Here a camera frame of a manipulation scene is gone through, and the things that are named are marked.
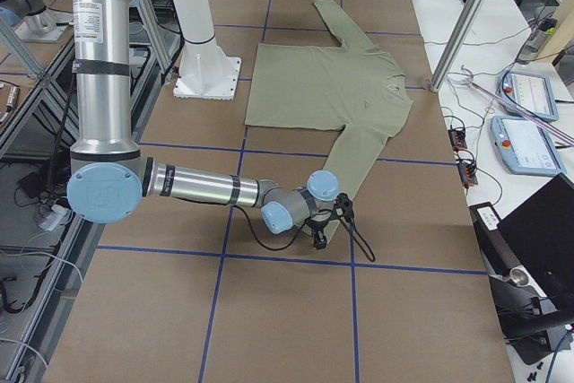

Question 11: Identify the orange black circuit board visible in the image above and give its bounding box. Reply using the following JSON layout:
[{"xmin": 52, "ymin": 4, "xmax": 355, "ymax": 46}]
[{"xmin": 448, "ymin": 128, "xmax": 468, "ymax": 152}]

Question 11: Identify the white pedestal column with base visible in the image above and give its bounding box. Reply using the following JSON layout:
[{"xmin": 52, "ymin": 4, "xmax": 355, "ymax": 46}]
[{"xmin": 173, "ymin": 0, "xmax": 241, "ymax": 100}]

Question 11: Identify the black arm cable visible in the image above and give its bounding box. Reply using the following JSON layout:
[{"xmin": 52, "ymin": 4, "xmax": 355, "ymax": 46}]
[{"xmin": 244, "ymin": 207, "xmax": 377, "ymax": 263}]

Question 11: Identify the blue teach pendant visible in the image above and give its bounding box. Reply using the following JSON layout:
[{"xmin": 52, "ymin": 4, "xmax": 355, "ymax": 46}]
[
  {"xmin": 498, "ymin": 72, "xmax": 559, "ymax": 121},
  {"xmin": 490, "ymin": 116, "xmax": 566, "ymax": 177}
]

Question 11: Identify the olive green long-sleeve shirt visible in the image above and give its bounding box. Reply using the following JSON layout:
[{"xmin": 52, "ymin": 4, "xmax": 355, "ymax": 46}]
[{"xmin": 246, "ymin": 0, "xmax": 413, "ymax": 197}]

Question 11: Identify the clear water bottle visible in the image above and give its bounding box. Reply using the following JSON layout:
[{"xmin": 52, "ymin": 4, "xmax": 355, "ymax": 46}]
[{"xmin": 516, "ymin": 17, "xmax": 558, "ymax": 65}]

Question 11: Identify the black monitor on stand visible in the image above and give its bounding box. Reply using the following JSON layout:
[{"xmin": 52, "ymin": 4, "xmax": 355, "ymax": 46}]
[{"xmin": 469, "ymin": 174, "xmax": 573, "ymax": 364}]

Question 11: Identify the far blue teach pendant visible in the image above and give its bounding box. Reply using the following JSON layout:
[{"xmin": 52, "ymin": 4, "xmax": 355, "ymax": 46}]
[{"xmin": 498, "ymin": 72, "xmax": 559, "ymax": 121}]

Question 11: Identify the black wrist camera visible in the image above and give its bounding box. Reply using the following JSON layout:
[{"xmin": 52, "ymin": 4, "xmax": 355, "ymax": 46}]
[{"xmin": 334, "ymin": 193, "xmax": 354, "ymax": 223}]

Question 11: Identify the metal reacher grabber stick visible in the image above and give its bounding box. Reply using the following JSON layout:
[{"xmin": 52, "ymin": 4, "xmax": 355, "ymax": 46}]
[{"xmin": 461, "ymin": 65, "xmax": 574, "ymax": 147}]

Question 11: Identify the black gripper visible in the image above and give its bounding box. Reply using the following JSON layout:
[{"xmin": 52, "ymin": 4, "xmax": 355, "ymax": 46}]
[{"xmin": 309, "ymin": 214, "xmax": 332, "ymax": 249}]

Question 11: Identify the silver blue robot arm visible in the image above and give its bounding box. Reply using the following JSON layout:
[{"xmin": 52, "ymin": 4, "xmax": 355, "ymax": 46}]
[
  {"xmin": 66, "ymin": 0, "xmax": 342, "ymax": 249},
  {"xmin": 1, "ymin": 0, "xmax": 47, "ymax": 27}
]

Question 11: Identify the aluminium frame post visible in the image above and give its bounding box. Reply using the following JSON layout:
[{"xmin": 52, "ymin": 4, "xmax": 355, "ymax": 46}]
[{"xmin": 430, "ymin": 0, "xmax": 484, "ymax": 92}]

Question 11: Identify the near blue teach pendant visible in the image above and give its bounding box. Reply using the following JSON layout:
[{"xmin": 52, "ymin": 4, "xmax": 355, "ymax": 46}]
[{"xmin": 490, "ymin": 116, "xmax": 566, "ymax": 177}]

